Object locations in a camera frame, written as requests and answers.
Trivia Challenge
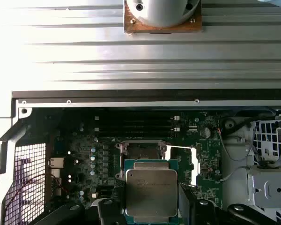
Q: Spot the brown square base plate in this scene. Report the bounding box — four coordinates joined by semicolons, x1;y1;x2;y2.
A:
123;0;203;36

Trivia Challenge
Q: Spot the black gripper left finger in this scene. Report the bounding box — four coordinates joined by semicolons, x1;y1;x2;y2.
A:
31;184;126;225

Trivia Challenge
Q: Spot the CPU socket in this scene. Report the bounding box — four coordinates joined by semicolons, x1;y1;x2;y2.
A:
114;140;173;182

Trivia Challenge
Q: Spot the silver rear port block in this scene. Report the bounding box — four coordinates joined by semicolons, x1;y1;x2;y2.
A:
48;157;65;169

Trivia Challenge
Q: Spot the silver-topped CPU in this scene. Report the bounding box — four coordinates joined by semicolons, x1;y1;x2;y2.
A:
124;158;178;225

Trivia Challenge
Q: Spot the silver coin battery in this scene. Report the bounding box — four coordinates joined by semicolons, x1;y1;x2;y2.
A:
200;126;211;139

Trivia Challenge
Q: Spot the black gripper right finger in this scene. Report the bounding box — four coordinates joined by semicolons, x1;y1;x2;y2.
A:
178;184;281;225

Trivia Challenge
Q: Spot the green motherboard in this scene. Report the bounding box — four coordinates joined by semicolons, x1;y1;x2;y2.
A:
45;107;223;211

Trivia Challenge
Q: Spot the black PC case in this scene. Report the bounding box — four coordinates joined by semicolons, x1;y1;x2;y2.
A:
0;90;281;225

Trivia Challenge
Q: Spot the black cable bundle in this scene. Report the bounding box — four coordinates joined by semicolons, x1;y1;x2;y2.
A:
220;110;281;139

